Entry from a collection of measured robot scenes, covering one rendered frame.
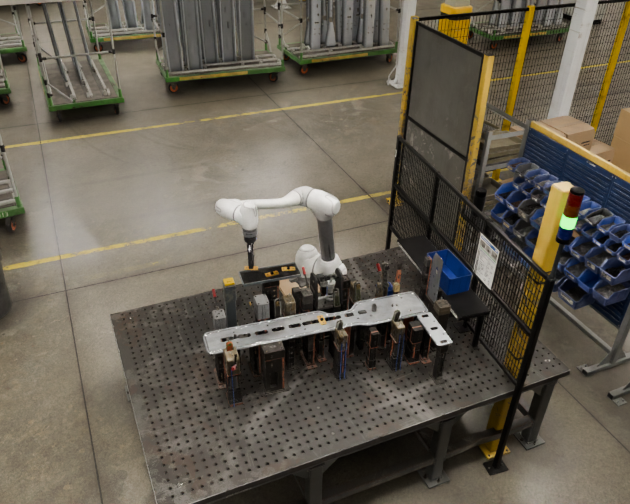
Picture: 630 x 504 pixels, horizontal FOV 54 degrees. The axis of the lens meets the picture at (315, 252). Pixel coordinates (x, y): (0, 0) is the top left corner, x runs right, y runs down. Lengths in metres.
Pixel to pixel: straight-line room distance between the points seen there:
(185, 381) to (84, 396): 1.24
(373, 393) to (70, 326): 2.79
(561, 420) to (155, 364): 2.85
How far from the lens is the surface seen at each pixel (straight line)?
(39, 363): 5.30
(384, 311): 3.88
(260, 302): 3.73
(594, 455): 4.80
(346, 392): 3.79
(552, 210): 3.39
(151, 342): 4.17
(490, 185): 6.44
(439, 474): 4.31
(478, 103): 5.46
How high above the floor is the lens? 3.46
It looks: 34 degrees down
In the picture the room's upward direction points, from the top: 2 degrees clockwise
